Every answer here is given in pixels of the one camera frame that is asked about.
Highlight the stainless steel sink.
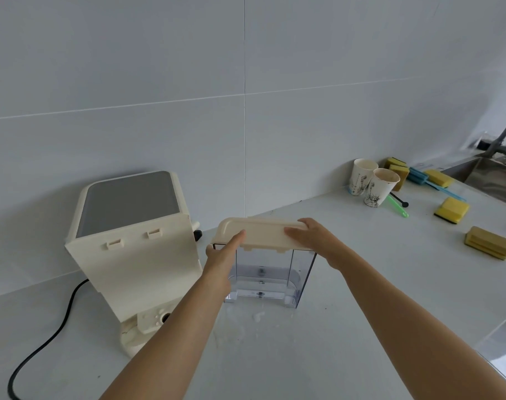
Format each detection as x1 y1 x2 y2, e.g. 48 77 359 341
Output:
441 156 506 209

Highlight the person's left forearm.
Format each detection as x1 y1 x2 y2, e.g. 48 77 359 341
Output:
99 274 233 400

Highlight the clear plastic water tank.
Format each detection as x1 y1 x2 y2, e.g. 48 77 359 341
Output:
213 245 317 309

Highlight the black power cable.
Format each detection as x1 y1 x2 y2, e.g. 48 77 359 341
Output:
8 279 90 400

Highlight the blue handled brush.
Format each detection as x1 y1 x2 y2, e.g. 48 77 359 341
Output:
408 167 466 201

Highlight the person's left hand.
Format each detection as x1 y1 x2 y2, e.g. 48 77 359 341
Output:
203 230 246 295

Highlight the large olive sponge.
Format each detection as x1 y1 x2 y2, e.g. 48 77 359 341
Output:
464 226 506 261

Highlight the bright yellow sponge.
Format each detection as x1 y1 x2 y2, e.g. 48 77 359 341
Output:
423 169 455 189

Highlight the green plastic stick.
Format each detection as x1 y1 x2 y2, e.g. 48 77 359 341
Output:
387 194 410 219

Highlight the person's right hand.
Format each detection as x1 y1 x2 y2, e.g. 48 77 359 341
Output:
284 217 352 271

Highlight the grey metal faucet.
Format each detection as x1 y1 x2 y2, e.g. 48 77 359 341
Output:
478 110 506 159

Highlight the cream water tank lid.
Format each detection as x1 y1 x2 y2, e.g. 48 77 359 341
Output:
211 217 306 252

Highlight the white patterned paper cup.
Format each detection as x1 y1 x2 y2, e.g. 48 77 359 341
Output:
348 158 379 197
364 168 401 208

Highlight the person's right forearm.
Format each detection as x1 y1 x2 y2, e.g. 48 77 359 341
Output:
329 242 506 400

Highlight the cream coffee machine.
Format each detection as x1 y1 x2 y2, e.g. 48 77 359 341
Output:
65 171 204 359

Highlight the yellow sponge with dark pad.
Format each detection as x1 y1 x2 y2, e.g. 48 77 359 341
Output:
434 197 470 224

